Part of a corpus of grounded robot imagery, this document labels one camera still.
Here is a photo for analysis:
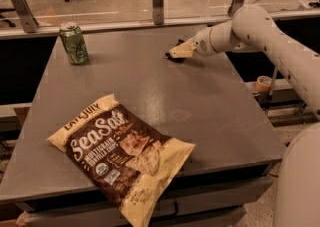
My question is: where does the metal window rail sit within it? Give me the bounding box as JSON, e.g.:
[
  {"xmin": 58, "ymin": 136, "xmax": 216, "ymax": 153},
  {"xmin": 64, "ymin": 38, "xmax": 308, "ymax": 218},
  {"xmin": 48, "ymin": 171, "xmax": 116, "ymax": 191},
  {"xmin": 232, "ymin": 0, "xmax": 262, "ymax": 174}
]
[{"xmin": 0, "ymin": 8, "xmax": 320, "ymax": 40}]

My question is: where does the middle metal glass bracket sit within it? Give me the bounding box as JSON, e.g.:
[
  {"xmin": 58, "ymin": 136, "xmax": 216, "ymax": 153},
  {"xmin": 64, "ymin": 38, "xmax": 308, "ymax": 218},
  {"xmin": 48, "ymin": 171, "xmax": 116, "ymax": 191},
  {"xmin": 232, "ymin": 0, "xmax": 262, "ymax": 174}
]
[{"xmin": 152, "ymin": 0, "xmax": 164, "ymax": 25}]

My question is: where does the green soda can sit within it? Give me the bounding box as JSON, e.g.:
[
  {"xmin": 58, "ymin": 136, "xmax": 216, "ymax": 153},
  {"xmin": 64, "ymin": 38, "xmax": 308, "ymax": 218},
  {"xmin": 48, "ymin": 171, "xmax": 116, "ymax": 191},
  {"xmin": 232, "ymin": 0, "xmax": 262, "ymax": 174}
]
[{"xmin": 59, "ymin": 22, "xmax": 89, "ymax": 65}]

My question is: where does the left metal glass bracket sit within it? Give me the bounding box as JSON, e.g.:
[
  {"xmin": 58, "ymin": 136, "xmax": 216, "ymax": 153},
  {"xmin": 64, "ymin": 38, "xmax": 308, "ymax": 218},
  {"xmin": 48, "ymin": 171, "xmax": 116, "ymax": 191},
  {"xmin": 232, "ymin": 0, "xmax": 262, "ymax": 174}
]
[{"xmin": 11, "ymin": 0, "xmax": 39, "ymax": 33}]

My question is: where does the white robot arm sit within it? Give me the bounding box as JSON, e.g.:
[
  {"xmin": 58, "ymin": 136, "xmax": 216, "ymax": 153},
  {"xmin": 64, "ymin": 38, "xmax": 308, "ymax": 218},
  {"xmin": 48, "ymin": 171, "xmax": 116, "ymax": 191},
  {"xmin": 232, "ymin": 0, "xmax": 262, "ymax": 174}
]
[{"xmin": 169, "ymin": 5, "xmax": 320, "ymax": 227}]

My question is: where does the sea salt tortilla chips bag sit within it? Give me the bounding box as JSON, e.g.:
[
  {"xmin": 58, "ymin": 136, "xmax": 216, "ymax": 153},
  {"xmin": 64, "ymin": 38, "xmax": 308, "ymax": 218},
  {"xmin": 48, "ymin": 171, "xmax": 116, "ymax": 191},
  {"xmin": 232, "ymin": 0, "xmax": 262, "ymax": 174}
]
[{"xmin": 48, "ymin": 95, "xmax": 194, "ymax": 227}]

